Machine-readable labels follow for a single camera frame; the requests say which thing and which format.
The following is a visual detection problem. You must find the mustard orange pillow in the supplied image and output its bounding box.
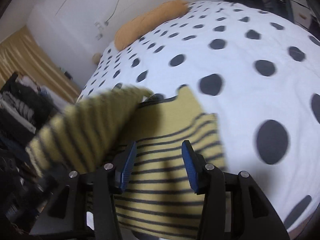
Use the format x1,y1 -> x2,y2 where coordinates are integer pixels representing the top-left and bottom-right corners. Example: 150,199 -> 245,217
114,0 -> 189,51

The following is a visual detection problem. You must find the white black-dotted bed cover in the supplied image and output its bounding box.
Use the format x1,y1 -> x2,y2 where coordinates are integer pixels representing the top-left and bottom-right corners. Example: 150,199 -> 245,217
80,1 -> 319,232

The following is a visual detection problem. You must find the beige round plush toy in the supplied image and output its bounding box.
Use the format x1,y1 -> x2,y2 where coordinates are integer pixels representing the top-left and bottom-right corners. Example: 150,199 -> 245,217
92,53 -> 102,65

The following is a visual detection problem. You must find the white drawer cabinet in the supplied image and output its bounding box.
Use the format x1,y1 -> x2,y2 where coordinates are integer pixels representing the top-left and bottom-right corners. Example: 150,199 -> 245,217
290,0 -> 312,30

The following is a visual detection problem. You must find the yellow striped curtain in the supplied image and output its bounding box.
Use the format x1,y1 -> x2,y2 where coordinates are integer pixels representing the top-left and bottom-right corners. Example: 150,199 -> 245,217
0,26 -> 80,103

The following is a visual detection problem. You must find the yellow grey-striped knit sweater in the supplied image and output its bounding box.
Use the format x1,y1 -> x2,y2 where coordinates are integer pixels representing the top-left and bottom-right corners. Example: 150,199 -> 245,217
26,86 -> 225,239

